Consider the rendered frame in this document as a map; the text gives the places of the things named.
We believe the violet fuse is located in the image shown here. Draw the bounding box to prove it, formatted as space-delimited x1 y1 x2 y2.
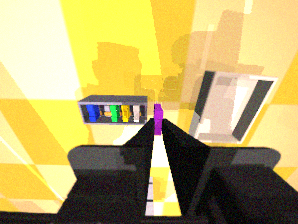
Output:
153 100 163 136

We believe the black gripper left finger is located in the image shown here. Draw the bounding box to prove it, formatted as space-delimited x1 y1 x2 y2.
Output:
67 118 155 215

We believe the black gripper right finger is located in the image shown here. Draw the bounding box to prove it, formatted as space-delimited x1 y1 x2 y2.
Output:
162 118 281 215

